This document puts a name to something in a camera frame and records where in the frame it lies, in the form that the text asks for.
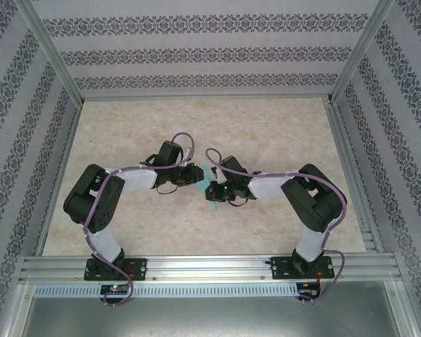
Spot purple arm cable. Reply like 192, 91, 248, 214
205, 147, 348, 305
82, 131, 197, 309

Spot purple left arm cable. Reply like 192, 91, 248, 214
82, 131, 197, 309

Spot slotted grey cable duct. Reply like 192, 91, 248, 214
33, 282, 300, 299

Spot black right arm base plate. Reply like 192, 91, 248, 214
270, 256, 334, 281

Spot light blue paper sheet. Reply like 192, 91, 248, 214
196, 164, 221, 213

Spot aluminium side rail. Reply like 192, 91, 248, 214
324, 100, 386, 253
34, 100, 83, 256

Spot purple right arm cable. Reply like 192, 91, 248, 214
205, 147, 348, 305

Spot aluminium frame post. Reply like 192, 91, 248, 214
328, 0, 397, 105
15, 0, 83, 105

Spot circuit board with green light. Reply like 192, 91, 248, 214
100, 284, 129, 296

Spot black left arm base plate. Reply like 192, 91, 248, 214
85, 258, 148, 282

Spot grey metal panel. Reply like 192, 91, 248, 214
12, 283, 420, 337

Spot long aluminium mounting rail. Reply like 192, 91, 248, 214
19, 254, 403, 284

